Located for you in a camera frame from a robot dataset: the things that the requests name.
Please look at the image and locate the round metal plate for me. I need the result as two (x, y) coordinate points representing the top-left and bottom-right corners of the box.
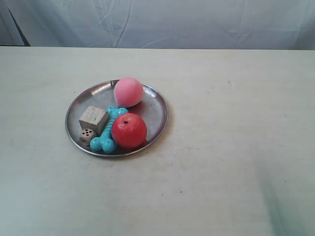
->
(65, 80), (169, 158)

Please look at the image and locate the red apple toy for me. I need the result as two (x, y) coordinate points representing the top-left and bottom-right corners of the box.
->
(111, 113), (147, 149)

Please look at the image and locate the pink peach toy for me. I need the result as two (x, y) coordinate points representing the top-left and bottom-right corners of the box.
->
(114, 77), (144, 108)

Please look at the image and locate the turquoise bone toy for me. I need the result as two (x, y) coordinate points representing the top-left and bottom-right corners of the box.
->
(90, 106), (128, 153)

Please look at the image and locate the plain wooden cube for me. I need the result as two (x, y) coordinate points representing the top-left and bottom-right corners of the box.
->
(79, 106), (109, 135)

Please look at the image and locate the small wooden die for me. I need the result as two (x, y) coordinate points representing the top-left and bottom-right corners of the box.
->
(79, 128), (96, 146)

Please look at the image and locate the white backdrop cloth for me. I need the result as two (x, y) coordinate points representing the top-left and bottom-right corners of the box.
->
(0, 0), (315, 50)

